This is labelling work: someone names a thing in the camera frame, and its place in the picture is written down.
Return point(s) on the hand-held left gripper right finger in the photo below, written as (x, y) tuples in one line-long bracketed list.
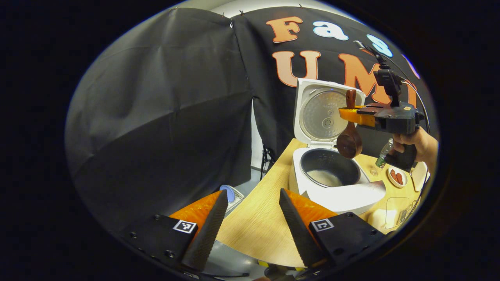
[(299, 234)]

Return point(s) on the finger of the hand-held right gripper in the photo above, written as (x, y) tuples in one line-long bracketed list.
[(357, 116), (373, 107)]

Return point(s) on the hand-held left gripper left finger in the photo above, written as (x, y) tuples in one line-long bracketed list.
[(209, 234)]

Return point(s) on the brown wooden spoon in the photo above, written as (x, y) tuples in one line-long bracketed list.
[(349, 144)]

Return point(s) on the white rice cooker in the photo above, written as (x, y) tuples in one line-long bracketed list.
[(343, 199)]

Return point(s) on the white rice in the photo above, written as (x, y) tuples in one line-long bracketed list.
[(330, 178)]

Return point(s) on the clear plastic water bottle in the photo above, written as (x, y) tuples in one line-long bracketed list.
[(382, 159)]

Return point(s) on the blue lid plastic box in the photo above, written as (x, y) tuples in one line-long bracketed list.
[(230, 193)]

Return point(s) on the red meat slice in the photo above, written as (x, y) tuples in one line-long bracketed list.
[(399, 178), (393, 174)]

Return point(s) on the white oval plate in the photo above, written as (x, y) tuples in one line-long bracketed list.
[(404, 177)]

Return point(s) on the white toaster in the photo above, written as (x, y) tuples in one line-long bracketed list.
[(420, 175)]

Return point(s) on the black tripod stand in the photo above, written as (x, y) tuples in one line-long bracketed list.
[(266, 160)]

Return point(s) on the clear glass dish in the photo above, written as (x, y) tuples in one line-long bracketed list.
[(390, 212)]

